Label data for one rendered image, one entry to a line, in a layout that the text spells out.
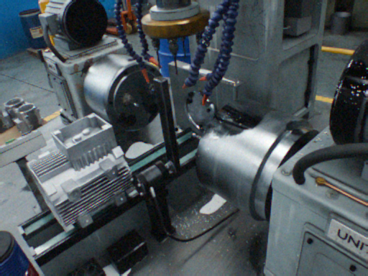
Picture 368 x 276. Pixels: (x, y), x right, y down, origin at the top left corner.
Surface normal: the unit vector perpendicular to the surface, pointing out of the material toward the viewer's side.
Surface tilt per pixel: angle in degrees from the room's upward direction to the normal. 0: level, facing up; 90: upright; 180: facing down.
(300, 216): 89
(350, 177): 0
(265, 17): 90
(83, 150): 90
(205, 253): 0
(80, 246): 90
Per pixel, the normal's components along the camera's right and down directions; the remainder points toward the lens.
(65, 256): 0.65, 0.37
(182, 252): -0.11, -0.82
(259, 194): -0.76, 0.24
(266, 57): -0.75, 0.44
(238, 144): -0.60, -0.29
